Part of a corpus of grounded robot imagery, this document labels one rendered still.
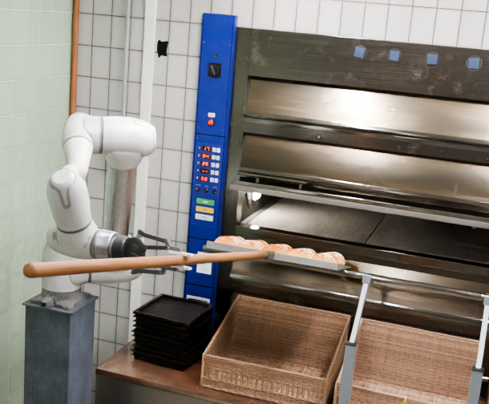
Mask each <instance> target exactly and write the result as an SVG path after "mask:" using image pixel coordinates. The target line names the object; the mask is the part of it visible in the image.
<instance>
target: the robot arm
mask: <svg viewBox="0 0 489 404"><path fill-rule="evenodd" d="M62 146H63V153H64V155H65V158H66V161H67V165H66V166H64V167H63V169H62V170H58V171H56V172H54V173H53V174H52V175H51V176H50V178H49V180H48V182H47V186H46V195H47V199H48V204H49V206H50V210H51V214H52V216H53V219H54V220H55V223H54V224H52V225H51V226H50V227H49V229H48V231H47V234H46V241H47V243H46V246H45V248H44V251H43V255H42V262H44V261H76V260H92V259H109V258H125V257H145V252H146V251H147V249H153V250H168V253H172V254H176V255H181V256H186V257H194V254H191V253H187V252H182V248H178V247H173V246H171V240H169V239H167V238H164V237H161V236H156V235H153V234H150V233H148V232H146V231H145V230H143V229H139V230H138V231H137V232H138V233H137V235H136V236H133V237H131V236H130V235H129V228H130V219H131V206H132V198H133V193H134V186H135V171H136V167H137V166H138V165H139V164H140V162H141V160H142V158H143V157H144V156H149V155H151V154H152V153H153V152H154V151H155V149H156V129H155V127H154V126H152V125H151V124H150V123H149V122H146V121H144V120H142V119H137V118H132V117H123V116H103V117H102V116H92V115H88V114H85V113H82V112H76V113H74V114H73V115H71V116H70V117H69V118H68V119H67V121H66V122H65V124H64V127H63V133H62ZM94 154H103V155H105V159H106V161H107V163H108V169H107V188H106V198H105V209H104V218H103V229H100V228H97V225H96V224H95V222H94V221H93V220H92V218H91V207H90V203H91V202H90V197H89V194H88V190H87V184H86V182H85V180H84V179H85V178H86V176H87V171H88V167H89V163H90V160H91V155H94ZM140 237H141V238H144V237H146V238H148V239H152V240H157V241H159V242H162V243H165V245H145V244H144V243H143V242H142V240H141V239H140ZM160 268H161V270H156V269H133V270H123V271H113V272H104V273H85V274H75V275H66V276H57V277H42V290H41V293H40V294H39V295H37V296H35V297H32V298H31V299H30V303H34V304H40V305H41V307H42V308H48V307H51V306H52V307H55V308H60V309H64V310H72V309H73V308H74V307H75V306H76V305H78V304H80V303H81V302H83V301H85V300H86V299H89V298H91V293H86V292H82V288H81V285H83V284H86V283H99V284H116V283H124V282H129V281H133V280H135V279H137V278H138V277H140V276H141V275H142V274H143V273H147V274H155V275H164V274H165V273H166V271H167V270H171V271H174V272H175V271H179V269H185V270H192V267H188V266H184V265H180V266H170V267H160Z"/></svg>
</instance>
